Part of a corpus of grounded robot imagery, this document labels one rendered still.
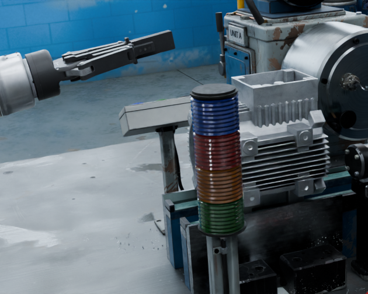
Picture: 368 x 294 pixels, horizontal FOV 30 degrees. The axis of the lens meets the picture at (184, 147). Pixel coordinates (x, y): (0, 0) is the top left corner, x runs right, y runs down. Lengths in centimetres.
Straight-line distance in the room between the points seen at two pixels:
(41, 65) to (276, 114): 40
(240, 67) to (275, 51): 15
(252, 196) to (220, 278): 26
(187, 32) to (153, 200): 537
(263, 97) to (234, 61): 70
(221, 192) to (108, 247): 59
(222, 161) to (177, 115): 54
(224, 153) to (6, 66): 39
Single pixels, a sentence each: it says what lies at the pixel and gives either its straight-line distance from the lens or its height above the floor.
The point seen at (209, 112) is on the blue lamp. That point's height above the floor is 120.
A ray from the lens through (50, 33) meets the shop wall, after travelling 662.
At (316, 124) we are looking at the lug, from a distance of 120.
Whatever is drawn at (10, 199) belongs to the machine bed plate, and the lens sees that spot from 174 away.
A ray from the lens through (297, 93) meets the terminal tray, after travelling 119.
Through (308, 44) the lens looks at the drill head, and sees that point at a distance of 161.
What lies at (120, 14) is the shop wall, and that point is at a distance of 672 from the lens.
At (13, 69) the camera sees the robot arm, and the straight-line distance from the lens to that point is 107.
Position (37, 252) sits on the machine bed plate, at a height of 80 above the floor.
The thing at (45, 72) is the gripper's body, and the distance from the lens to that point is 107.
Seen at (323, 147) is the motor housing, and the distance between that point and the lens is 120.
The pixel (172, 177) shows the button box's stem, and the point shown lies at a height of 91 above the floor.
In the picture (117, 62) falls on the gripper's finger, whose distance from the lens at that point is 108.
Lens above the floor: 142
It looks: 18 degrees down
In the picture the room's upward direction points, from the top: 4 degrees counter-clockwise
